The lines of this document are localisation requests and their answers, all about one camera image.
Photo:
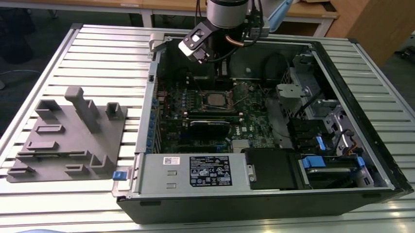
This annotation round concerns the silver green CPU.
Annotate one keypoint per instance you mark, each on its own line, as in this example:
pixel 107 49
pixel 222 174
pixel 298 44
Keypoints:
pixel 217 99

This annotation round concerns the grey metal bracket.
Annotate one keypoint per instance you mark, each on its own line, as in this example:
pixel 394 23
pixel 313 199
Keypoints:
pixel 290 91

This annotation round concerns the thin metal locking lever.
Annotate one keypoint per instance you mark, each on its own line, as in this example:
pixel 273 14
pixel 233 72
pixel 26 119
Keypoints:
pixel 240 100
pixel 198 87

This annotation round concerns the silver chipset heat sink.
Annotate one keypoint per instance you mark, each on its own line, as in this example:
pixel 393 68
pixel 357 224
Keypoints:
pixel 242 143

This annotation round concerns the blue drive clip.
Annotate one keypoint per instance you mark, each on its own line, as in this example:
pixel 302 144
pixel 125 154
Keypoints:
pixel 321 143

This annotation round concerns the green motherboard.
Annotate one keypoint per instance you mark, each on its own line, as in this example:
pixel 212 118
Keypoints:
pixel 257 121

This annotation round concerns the metal drive cage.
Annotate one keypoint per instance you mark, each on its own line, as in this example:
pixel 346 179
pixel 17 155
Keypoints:
pixel 304 72

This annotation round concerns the blue case latch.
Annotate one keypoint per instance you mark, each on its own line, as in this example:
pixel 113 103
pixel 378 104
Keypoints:
pixel 121 176

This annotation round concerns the black PC case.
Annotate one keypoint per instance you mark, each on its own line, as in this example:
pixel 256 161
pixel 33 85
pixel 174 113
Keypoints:
pixel 260 208

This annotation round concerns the long wooden desk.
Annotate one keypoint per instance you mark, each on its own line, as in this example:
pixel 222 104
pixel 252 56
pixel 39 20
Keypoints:
pixel 81 2

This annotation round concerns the black office chair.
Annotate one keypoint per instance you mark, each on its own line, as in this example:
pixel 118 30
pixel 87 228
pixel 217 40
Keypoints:
pixel 17 36

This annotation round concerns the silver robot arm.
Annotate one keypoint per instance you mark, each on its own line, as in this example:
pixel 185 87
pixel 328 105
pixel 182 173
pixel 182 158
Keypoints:
pixel 228 14

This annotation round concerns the CPU socket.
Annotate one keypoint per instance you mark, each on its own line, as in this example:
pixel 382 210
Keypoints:
pixel 205 108

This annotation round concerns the small blue carrier tab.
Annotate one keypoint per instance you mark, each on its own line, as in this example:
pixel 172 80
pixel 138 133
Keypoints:
pixel 361 162

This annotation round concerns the silver power supply unit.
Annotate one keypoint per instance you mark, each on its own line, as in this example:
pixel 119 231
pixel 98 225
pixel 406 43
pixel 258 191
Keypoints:
pixel 156 174

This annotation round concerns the short wooden desk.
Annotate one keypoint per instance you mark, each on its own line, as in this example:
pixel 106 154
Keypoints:
pixel 312 11

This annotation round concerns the hard disk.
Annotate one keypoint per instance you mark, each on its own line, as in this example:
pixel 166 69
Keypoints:
pixel 328 177

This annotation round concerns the grey parts rack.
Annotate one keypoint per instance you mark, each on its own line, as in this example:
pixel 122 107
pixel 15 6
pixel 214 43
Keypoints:
pixel 81 145

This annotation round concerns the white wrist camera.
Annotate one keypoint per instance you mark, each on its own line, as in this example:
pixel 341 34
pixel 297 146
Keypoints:
pixel 193 40

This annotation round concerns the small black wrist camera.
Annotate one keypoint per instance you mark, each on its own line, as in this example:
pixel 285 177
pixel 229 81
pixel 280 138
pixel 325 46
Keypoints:
pixel 260 30

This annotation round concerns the black graphics card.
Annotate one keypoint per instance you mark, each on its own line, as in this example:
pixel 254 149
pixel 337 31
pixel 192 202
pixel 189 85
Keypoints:
pixel 208 131

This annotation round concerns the black RAM slot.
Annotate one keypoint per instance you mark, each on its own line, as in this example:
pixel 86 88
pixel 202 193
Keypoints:
pixel 214 112

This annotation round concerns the wooden cabinet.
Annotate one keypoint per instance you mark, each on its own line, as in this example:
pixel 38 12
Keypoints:
pixel 373 24

